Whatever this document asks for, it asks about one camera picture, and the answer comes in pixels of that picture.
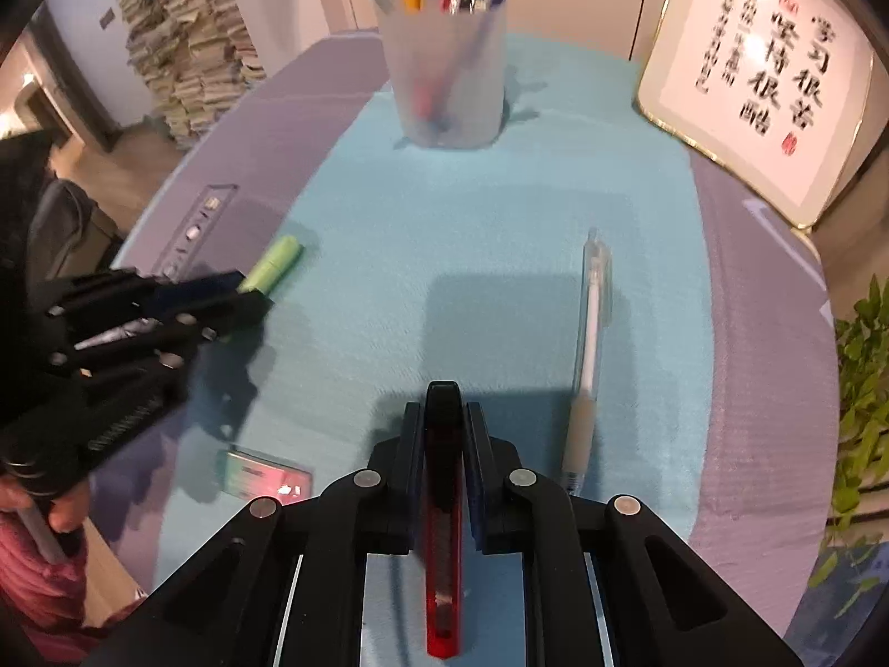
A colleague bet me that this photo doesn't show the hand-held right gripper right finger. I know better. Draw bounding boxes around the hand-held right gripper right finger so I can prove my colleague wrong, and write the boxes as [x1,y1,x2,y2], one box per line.
[462,399,807,667]

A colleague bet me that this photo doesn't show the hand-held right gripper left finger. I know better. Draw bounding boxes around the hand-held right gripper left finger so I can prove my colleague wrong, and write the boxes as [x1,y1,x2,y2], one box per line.
[83,399,426,667]

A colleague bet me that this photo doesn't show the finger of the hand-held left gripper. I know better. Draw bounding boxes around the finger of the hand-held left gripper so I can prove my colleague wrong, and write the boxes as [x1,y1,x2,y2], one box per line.
[52,290,271,377]
[42,267,244,347]

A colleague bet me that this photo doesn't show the green highlighter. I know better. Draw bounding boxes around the green highlighter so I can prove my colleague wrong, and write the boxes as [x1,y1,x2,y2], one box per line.
[236,236,304,294]

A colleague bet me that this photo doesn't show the red black pen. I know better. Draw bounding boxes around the red black pen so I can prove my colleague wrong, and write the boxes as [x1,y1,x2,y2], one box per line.
[423,381,465,661]

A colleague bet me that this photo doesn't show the clear pen with beige grip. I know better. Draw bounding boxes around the clear pen with beige grip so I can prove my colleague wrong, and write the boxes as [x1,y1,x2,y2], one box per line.
[561,228,613,496]

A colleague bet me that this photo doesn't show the frosted plastic pen cup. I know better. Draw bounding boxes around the frosted plastic pen cup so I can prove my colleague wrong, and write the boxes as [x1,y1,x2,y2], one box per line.
[377,3,508,150]

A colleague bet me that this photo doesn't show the person's left hand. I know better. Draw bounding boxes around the person's left hand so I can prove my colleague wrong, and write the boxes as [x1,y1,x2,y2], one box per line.
[0,476,93,558]

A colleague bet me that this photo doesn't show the grey chair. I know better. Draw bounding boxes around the grey chair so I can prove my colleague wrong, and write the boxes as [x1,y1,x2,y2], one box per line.
[28,179,122,272]

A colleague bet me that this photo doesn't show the green pink eraser packet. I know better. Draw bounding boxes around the green pink eraser packet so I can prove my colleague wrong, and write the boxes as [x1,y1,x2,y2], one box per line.
[226,446,315,501]

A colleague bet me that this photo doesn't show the pink knitted clothing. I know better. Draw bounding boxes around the pink knitted clothing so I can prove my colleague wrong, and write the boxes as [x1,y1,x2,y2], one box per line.
[0,514,150,647]

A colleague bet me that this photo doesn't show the grey and turquoise desk mat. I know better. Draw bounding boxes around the grey and turquoise desk mat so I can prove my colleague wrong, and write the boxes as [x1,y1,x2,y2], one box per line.
[111,31,835,667]

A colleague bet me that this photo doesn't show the stack of papers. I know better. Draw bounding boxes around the stack of papers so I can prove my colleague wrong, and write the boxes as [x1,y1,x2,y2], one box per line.
[104,0,268,150]

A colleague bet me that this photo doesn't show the green leafy plant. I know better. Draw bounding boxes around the green leafy plant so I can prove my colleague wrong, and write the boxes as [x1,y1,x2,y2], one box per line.
[809,274,889,613]

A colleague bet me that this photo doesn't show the gold framed calligraphy board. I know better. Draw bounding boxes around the gold framed calligraphy board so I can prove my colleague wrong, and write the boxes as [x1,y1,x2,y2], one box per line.
[633,0,877,230]

